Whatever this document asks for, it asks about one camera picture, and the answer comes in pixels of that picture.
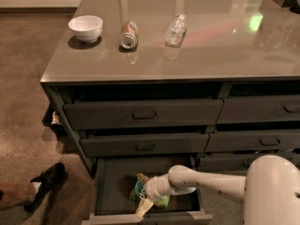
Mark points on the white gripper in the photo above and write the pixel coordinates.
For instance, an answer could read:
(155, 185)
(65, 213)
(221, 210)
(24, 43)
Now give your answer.
(152, 187)

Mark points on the green rice chip bag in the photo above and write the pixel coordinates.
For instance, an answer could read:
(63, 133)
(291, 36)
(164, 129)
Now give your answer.
(138, 192)

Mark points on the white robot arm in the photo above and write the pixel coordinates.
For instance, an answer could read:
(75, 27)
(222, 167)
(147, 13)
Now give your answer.
(269, 191)

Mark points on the open bottom left drawer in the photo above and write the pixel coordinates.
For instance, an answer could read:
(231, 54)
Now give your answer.
(116, 177)

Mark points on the middle left drawer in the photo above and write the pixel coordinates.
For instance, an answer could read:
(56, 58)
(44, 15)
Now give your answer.
(149, 144)

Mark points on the top left drawer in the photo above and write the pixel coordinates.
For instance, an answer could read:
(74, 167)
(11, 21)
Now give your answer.
(143, 113)

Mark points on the bottom right drawer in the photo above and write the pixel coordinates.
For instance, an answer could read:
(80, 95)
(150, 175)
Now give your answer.
(222, 163)

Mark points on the dark grey drawer cabinet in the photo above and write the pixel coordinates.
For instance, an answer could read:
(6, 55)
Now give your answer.
(231, 49)

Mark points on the middle right drawer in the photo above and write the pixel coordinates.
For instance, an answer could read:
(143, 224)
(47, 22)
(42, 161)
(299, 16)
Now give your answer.
(255, 140)

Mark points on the top right drawer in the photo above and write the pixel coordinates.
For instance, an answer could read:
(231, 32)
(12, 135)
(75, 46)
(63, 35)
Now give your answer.
(237, 110)

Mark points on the black shoe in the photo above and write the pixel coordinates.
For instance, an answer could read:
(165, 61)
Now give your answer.
(52, 178)

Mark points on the black side bin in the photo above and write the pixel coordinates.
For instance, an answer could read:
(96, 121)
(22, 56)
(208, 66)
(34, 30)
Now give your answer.
(51, 120)

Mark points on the tan trouser leg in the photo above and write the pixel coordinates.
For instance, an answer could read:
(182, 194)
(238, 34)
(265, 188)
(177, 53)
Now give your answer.
(16, 193)

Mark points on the tan soda can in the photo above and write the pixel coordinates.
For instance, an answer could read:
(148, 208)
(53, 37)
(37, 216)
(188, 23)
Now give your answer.
(129, 35)

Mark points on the clear plastic water bottle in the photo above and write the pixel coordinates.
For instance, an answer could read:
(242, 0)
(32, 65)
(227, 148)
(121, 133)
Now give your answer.
(176, 30)

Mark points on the white ceramic bowl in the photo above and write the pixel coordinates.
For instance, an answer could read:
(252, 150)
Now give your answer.
(86, 28)

